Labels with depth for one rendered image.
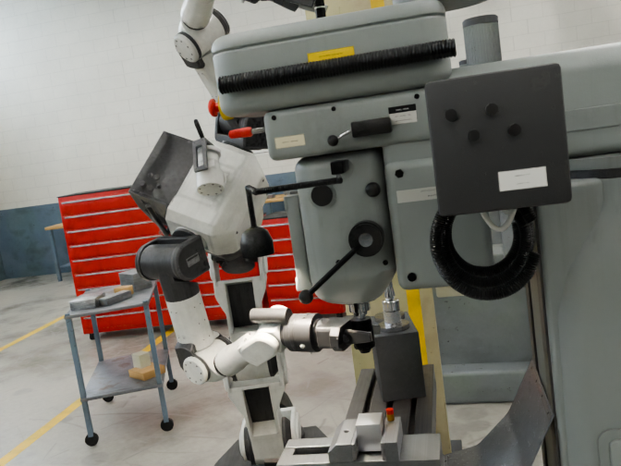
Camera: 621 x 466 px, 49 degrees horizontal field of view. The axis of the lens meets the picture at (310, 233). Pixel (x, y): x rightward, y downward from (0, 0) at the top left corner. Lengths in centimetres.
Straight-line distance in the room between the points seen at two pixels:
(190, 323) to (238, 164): 43
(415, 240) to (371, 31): 40
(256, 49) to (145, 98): 1010
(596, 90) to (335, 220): 54
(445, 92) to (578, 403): 64
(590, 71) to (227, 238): 94
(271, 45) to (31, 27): 1116
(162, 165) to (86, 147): 1010
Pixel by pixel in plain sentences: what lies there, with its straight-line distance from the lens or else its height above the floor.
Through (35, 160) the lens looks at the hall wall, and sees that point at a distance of 1242.
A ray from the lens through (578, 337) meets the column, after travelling 134.
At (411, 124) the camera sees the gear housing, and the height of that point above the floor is 166.
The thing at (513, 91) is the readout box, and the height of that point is 169.
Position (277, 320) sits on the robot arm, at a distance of 156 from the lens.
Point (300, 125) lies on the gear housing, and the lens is 135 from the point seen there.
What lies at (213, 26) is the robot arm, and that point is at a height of 197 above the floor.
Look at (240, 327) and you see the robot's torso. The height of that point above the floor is 112.
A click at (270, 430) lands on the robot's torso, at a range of 231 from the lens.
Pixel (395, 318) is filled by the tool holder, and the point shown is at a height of 115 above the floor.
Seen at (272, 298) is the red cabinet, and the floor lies 26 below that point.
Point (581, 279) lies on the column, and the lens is 132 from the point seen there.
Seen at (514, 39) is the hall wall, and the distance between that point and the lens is 1055.
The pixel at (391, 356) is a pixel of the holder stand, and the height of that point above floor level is 105.
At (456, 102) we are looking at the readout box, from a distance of 107.
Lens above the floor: 166
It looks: 8 degrees down
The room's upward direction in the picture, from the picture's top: 8 degrees counter-clockwise
